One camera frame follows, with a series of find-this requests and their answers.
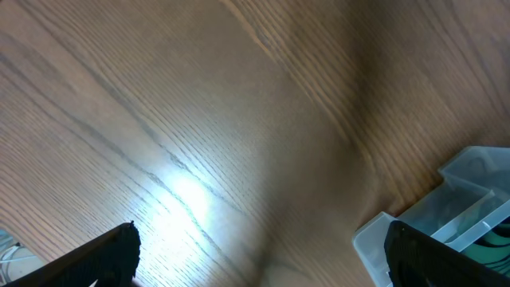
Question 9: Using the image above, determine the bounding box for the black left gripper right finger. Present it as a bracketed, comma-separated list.
[384, 221, 509, 287]

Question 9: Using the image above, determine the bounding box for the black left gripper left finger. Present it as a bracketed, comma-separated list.
[6, 222, 141, 287]

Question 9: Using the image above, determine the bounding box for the dark green garment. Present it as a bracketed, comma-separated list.
[462, 218, 509, 273]

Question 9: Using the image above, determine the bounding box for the clear plastic storage bin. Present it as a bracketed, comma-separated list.
[351, 145, 510, 287]

